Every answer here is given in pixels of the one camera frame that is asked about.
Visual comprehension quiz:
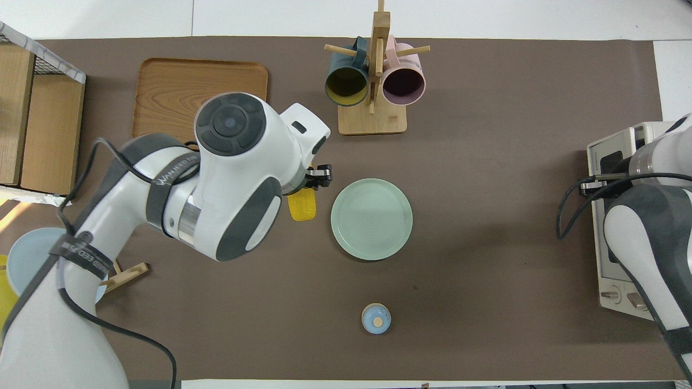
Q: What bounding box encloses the mint green plate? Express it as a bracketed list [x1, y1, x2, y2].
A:
[330, 178, 414, 262]

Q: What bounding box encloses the small blue call bell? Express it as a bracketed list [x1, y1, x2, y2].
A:
[361, 303, 392, 335]

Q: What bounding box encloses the wooden serving tray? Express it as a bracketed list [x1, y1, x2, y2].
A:
[131, 58, 269, 147]

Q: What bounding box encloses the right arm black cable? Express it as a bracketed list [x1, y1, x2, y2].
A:
[557, 173, 692, 241]

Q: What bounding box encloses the light blue plate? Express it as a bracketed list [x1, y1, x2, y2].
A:
[6, 227, 109, 306]

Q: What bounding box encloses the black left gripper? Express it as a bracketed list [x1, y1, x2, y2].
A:
[303, 164, 334, 191]

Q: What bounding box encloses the yellow corn cob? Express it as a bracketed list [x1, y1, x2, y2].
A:
[288, 188, 318, 222]

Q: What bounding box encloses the wooden plate rack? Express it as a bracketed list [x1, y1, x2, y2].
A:
[100, 261, 149, 294]

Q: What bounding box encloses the dark teal mug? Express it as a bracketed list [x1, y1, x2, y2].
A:
[324, 37, 371, 108]

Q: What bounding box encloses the brown table mat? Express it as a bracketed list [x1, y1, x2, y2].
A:
[0, 37, 687, 381]

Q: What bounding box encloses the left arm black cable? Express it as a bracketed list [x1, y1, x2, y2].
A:
[57, 138, 201, 389]

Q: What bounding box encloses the wooden mug rack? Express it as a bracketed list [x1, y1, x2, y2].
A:
[324, 0, 431, 136]

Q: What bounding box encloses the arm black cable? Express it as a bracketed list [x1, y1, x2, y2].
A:
[557, 173, 692, 241]
[57, 138, 201, 389]

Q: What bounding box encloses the pink mug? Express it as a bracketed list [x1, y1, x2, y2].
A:
[381, 35, 427, 106]

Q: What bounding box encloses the white toaster oven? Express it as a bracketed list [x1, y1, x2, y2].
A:
[587, 122, 692, 322]

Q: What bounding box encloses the wire and wood shelf basket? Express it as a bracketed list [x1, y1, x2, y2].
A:
[0, 22, 87, 203]

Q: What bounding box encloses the yellow plate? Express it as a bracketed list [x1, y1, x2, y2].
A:
[0, 254, 21, 333]

